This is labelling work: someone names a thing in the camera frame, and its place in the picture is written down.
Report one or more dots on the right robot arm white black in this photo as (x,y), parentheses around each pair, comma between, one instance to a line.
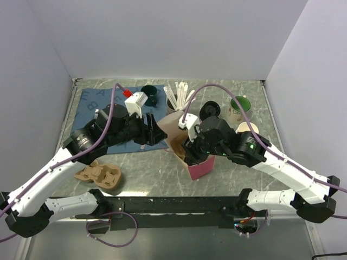
(309,195)

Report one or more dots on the stack of black lids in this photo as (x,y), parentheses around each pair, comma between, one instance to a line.
(210,108)

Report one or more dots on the brown cardboard cup carrier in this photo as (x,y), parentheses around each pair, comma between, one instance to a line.
(176,145)
(105,176)

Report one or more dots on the dark teal mug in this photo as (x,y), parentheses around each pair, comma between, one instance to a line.
(151,92)

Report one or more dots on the silver fork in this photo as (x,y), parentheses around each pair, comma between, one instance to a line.
(96,113)

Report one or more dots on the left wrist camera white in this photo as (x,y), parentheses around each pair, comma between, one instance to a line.
(135,103)

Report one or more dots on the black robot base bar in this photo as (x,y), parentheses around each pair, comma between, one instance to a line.
(183,212)

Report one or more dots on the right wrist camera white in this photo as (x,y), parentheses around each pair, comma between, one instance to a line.
(189,124)

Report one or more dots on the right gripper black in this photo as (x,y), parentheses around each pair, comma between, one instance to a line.
(192,151)

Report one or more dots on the blue alphabet placemat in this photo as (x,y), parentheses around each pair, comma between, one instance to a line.
(92,99)

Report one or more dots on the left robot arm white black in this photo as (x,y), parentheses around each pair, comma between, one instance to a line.
(30,208)

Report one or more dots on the stack of paper cups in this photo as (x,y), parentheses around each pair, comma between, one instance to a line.
(243,127)

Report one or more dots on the green inside ceramic mug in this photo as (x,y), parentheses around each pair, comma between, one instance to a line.
(235,115)

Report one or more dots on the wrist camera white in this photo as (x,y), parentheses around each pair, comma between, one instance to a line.
(135,103)
(189,124)

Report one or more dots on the pink paper gift bag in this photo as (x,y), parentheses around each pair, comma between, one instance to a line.
(169,124)

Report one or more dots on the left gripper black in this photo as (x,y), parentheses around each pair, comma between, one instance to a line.
(150,134)

